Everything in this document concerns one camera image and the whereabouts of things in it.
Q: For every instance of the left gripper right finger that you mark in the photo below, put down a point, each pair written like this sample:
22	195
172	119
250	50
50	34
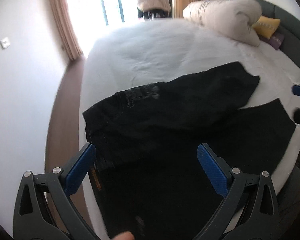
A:
249	207

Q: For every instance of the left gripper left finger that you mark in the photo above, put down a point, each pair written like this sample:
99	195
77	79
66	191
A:
32	217

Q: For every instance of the black pants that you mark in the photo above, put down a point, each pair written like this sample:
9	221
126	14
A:
150	181

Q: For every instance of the person left hand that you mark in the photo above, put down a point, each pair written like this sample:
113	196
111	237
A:
127	235

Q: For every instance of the dark green headboard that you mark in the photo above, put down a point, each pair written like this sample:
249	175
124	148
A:
289	27

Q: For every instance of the purple pillow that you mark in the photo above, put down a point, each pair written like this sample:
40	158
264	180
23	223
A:
275	40

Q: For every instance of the yellow pillow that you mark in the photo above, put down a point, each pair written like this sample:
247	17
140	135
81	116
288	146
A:
266	27

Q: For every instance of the rolled white duvet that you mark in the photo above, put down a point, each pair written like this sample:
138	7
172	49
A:
231	18

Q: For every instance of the chair with white jacket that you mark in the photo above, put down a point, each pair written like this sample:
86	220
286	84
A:
149	9

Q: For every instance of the beige left curtain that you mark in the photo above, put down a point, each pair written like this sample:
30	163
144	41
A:
62	19

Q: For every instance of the white wall switch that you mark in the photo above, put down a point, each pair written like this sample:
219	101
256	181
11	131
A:
5	43

